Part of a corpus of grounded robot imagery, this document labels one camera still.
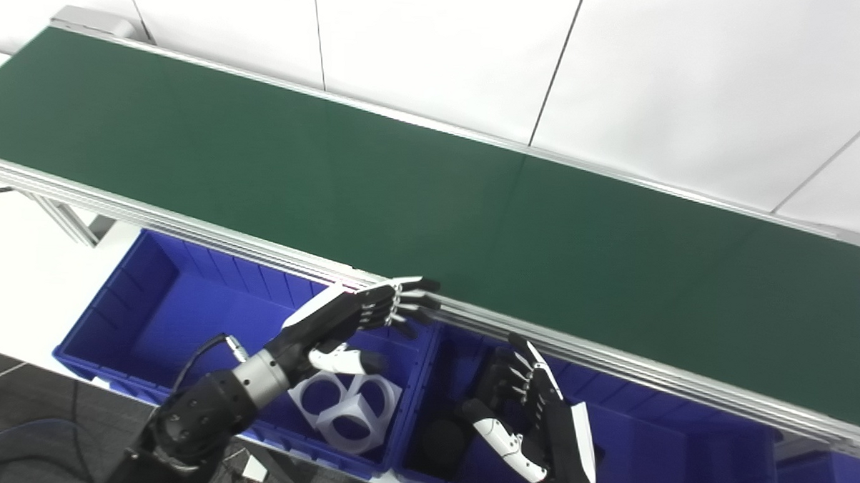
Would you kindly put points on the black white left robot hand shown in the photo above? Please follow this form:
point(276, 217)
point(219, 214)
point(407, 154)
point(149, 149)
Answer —
point(334, 317)

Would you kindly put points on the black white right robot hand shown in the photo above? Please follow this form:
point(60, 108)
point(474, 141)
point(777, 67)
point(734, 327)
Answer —
point(559, 439)

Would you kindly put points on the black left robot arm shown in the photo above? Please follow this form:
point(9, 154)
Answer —
point(195, 419)

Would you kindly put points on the green conveyor belt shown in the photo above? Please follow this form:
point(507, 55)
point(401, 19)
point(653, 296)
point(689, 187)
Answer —
point(647, 374)
point(403, 198)

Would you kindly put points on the black round part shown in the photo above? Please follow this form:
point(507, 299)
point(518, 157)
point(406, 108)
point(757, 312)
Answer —
point(443, 446)

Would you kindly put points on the blue bin with black part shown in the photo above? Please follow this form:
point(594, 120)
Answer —
point(680, 457)

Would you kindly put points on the blue bin with white parts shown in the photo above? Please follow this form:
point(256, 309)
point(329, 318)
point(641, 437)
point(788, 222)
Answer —
point(184, 311)

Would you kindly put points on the aluminium conveyor leg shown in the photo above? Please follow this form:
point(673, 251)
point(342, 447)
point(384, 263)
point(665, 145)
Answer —
point(66, 218)

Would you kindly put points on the grey conveyor end housing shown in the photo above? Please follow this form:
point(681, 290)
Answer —
point(94, 21)

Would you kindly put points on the small white adapter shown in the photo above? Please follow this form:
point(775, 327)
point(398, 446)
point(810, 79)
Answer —
point(255, 468)

